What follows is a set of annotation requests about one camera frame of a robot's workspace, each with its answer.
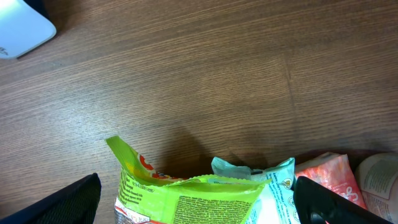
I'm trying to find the small orange box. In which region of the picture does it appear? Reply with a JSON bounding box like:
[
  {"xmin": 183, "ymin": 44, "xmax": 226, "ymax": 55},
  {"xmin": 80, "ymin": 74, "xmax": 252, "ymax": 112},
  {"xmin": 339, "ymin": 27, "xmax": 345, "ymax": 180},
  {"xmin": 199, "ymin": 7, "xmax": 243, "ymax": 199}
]
[{"xmin": 295, "ymin": 152, "xmax": 367, "ymax": 209}]

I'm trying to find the green snack bag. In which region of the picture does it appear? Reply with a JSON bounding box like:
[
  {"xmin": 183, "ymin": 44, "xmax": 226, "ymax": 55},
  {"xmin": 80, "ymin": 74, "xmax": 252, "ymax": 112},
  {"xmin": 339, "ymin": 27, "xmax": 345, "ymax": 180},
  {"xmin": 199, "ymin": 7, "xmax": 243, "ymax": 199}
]
[{"xmin": 106, "ymin": 136, "xmax": 270, "ymax": 224}]

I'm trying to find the green lid jar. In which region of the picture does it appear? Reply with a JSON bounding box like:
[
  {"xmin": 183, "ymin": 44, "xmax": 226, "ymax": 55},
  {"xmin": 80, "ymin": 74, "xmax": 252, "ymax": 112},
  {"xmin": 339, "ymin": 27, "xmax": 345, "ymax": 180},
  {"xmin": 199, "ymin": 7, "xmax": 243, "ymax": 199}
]
[{"xmin": 354, "ymin": 152, "xmax": 398, "ymax": 223}]

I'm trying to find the light blue snack packet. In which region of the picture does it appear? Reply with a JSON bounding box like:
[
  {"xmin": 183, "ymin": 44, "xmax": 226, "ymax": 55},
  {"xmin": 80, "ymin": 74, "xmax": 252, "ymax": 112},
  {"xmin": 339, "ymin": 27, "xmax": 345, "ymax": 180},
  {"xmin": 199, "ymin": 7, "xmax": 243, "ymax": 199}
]
[{"xmin": 211, "ymin": 157, "xmax": 300, "ymax": 224}]

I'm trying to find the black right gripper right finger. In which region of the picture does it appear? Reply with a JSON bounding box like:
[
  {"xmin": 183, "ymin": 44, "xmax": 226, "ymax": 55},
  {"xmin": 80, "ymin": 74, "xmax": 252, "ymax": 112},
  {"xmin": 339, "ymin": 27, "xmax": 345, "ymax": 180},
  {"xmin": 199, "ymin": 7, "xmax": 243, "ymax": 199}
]
[{"xmin": 294, "ymin": 176, "xmax": 392, "ymax": 224}]

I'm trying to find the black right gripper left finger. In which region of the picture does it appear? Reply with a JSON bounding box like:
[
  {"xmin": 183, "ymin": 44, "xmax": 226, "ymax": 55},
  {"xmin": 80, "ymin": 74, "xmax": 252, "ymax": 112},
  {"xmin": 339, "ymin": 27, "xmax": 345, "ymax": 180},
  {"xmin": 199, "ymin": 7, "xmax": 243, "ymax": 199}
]
[{"xmin": 1, "ymin": 173, "xmax": 101, "ymax": 224}]

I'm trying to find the white barcode scanner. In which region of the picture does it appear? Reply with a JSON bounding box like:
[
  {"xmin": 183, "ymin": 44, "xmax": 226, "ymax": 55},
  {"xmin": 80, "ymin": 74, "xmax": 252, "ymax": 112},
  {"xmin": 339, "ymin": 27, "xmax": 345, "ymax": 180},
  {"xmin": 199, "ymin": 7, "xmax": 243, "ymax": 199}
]
[{"xmin": 1, "ymin": 0, "xmax": 57, "ymax": 59}]

